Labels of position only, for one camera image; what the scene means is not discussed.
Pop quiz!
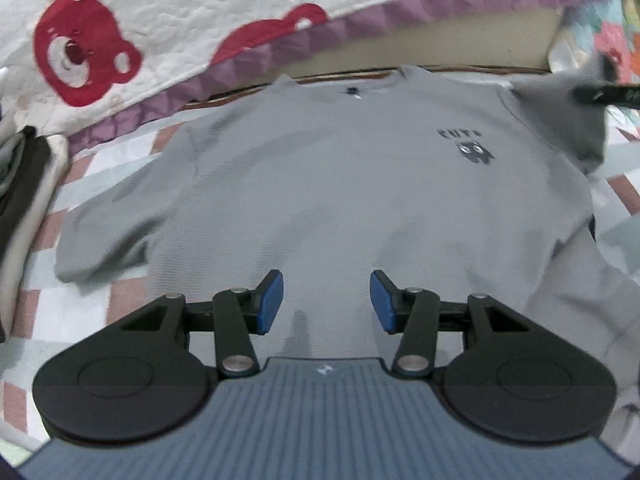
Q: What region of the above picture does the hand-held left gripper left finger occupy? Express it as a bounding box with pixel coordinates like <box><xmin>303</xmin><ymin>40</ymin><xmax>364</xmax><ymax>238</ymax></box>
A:
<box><xmin>107</xmin><ymin>269</ymin><xmax>285</xmax><ymax>377</ymax></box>

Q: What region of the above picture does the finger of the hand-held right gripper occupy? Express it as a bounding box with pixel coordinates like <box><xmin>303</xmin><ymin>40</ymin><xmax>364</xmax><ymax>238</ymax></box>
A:
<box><xmin>572</xmin><ymin>82</ymin><xmax>640</xmax><ymax>109</ymax></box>

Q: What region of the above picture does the beige bed frame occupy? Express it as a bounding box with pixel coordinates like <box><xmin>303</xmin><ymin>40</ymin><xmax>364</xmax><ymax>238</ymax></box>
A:
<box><xmin>185</xmin><ymin>7</ymin><xmax>561</xmax><ymax>111</ymax></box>

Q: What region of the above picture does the grey knit sweater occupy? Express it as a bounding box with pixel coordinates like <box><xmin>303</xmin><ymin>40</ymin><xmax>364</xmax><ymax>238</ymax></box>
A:
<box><xmin>54</xmin><ymin>55</ymin><xmax>640</xmax><ymax>391</ymax></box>

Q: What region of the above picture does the floral cloth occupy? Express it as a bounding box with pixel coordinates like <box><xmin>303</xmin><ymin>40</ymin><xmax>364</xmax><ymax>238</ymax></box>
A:
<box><xmin>547</xmin><ymin>0</ymin><xmax>640</xmax><ymax>91</ymax></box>

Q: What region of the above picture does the checkered floor rug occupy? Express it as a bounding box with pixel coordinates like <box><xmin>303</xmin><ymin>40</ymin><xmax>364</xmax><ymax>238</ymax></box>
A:
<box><xmin>0</xmin><ymin>75</ymin><xmax>640</xmax><ymax>461</ymax></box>

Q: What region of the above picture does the bear print quilt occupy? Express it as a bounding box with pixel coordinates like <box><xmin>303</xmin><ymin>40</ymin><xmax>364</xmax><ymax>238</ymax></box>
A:
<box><xmin>0</xmin><ymin>0</ymin><xmax>626</xmax><ymax>161</ymax></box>

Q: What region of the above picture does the stack of folded clothes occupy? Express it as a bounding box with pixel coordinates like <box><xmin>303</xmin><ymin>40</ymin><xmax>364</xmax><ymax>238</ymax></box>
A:
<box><xmin>0</xmin><ymin>125</ymin><xmax>68</xmax><ymax>343</ymax></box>

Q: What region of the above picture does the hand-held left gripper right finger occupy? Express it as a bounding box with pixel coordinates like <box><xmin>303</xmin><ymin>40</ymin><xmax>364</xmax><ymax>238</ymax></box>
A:
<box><xmin>369</xmin><ymin>269</ymin><xmax>540</xmax><ymax>378</ymax></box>

